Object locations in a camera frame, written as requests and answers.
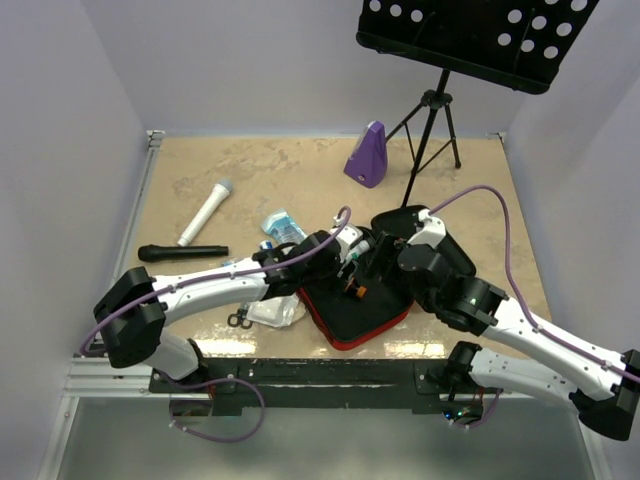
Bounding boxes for black microphone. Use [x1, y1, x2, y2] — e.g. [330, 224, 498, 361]
[137, 244, 230, 263]

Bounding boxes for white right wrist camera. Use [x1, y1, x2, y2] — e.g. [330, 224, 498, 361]
[407, 208, 447, 248]

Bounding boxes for purple metronome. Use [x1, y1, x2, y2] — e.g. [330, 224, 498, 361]
[343, 121, 388, 189]

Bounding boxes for white green medicine bottle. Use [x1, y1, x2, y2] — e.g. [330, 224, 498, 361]
[347, 239, 374, 260]

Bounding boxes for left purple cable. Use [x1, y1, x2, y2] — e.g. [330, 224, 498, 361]
[79, 206, 353, 357]

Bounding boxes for red black medicine kit case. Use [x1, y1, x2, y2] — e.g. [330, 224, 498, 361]
[297, 203, 477, 353]

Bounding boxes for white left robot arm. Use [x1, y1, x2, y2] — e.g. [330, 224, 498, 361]
[94, 230, 347, 392]

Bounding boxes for white microphone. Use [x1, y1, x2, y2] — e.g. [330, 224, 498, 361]
[177, 179, 233, 247]

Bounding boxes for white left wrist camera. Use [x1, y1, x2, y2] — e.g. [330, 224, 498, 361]
[329, 224, 363, 263]

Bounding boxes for blue clear plastic pouch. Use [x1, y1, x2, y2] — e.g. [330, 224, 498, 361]
[261, 209, 307, 244]

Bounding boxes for small orange brown bottle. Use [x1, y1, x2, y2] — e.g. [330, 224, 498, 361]
[344, 282, 367, 299]

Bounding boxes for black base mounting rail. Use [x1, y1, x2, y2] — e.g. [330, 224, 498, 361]
[149, 355, 486, 416]

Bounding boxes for black music stand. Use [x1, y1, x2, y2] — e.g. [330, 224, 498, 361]
[356, 0, 597, 178]

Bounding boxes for black handled scissors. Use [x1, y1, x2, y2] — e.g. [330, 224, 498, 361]
[227, 307, 253, 330]

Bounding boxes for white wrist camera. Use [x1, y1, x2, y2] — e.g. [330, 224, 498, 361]
[407, 208, 447, 248]
[329, 224, 363, 263]

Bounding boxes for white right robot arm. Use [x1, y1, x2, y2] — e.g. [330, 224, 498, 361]
[374, 232, 639, 441]

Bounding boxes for white gauze packet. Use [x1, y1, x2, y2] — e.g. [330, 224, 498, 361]
[246, 295, 306, 329]

